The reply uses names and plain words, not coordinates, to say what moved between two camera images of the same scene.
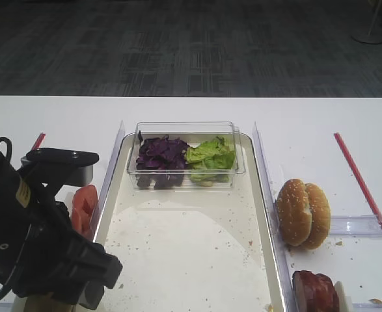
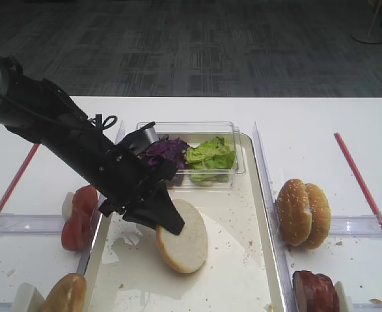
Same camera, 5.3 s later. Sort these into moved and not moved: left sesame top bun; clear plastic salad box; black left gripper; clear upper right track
Moved: black left gripper
Not moved: clear plastic salad box; left sesame top bun; clear upper right track
